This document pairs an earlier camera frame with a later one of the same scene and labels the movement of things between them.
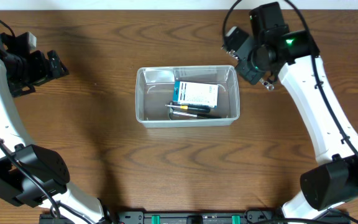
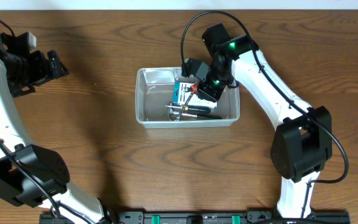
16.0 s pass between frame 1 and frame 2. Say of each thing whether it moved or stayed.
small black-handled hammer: stayed
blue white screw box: stayed
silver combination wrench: moved
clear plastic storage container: stayed
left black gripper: stayed
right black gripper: moved
